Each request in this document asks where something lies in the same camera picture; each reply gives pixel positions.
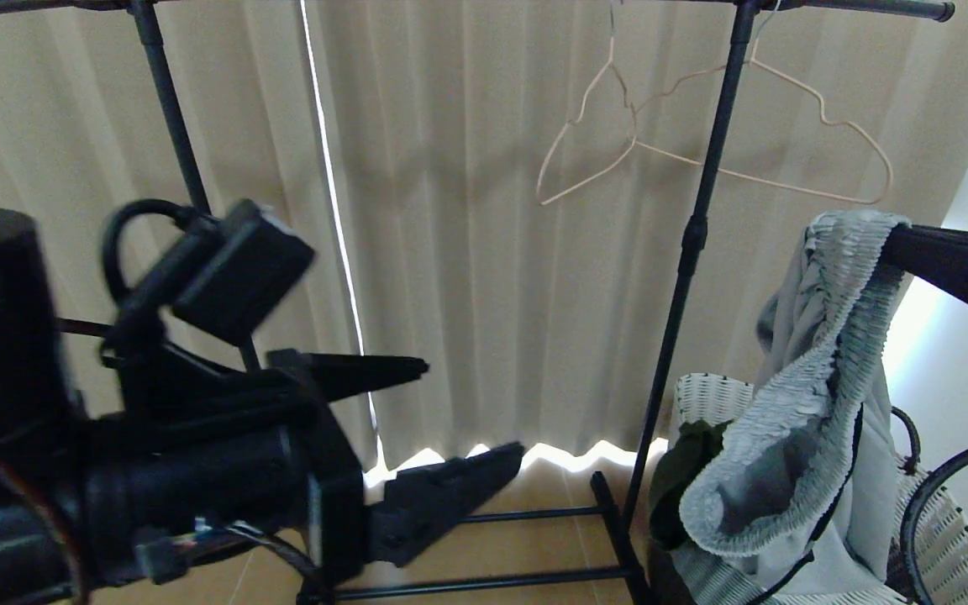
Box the green garment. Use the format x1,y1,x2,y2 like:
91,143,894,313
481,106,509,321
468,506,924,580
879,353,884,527
648,420,733,551

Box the black clothes rack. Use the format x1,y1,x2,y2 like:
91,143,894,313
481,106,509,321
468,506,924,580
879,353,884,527
0,0,955,605

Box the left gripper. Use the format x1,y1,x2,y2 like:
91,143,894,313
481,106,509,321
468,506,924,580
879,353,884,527
85,349,527,587

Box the pink clothes hanger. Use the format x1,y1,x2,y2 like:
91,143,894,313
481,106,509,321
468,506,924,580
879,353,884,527
536,4,638,207
634,4,894,207

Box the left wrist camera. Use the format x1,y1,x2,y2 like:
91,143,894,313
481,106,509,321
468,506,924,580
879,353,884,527
114,199,317,421

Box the pale grey shorts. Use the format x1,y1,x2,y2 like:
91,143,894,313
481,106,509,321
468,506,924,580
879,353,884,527
673,210,913,605

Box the white laundry basket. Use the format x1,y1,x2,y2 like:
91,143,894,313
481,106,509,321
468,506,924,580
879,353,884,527
671,374,968,605

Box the black cable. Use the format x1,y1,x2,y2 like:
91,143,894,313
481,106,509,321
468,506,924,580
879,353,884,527
102,199,199,308
900,424,968,605

